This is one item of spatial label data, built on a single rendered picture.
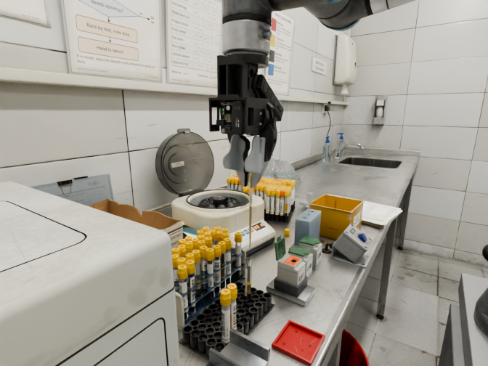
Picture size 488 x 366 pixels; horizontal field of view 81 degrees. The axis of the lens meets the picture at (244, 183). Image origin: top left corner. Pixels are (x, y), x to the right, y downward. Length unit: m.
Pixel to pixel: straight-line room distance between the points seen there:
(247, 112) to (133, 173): 0.61
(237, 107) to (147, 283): 0.30
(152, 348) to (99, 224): 0.09
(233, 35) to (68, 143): 0.55
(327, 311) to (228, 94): 0.45
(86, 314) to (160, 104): 0.89
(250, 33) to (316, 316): 0.50
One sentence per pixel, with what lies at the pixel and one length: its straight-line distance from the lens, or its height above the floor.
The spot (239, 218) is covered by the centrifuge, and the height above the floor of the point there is 0.97.
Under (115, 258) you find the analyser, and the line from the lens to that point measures 0.19.
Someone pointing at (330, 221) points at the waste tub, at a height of 0.93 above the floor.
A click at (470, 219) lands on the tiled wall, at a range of 3.06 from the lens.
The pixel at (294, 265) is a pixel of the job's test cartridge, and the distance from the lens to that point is 0.61.
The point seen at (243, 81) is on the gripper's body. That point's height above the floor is 1.30.
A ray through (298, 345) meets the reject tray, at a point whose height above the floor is 0.88.
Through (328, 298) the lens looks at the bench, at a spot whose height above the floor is 0.88.
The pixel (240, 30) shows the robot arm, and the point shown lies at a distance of 0.46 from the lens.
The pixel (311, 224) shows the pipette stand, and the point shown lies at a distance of 0.79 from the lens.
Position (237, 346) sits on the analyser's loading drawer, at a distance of 0.49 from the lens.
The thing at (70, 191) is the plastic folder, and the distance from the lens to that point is 0.85.
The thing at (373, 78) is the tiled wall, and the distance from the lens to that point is 2.98.
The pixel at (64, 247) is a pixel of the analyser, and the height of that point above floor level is 1.17.
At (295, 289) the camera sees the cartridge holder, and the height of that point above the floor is 0.91.
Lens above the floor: 1.25
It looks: 14 degrees down
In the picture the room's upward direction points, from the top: straight up
